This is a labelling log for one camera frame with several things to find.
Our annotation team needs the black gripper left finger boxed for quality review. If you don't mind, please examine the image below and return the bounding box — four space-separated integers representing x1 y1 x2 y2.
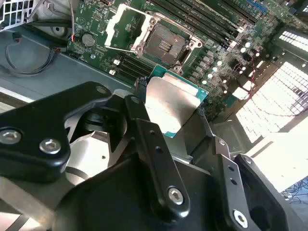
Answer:
0 77 191 219

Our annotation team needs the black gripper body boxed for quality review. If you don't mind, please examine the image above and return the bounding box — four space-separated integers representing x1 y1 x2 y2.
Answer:
54 153 233 231

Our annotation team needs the metal socket cover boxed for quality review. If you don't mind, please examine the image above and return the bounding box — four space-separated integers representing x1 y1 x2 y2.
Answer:
104 3 154 54

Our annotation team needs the silver CPU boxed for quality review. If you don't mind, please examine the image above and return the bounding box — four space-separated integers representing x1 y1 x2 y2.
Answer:
144 64 209 139

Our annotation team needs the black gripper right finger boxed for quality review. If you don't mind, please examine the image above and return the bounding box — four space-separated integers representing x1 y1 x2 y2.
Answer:
192 107 296 231

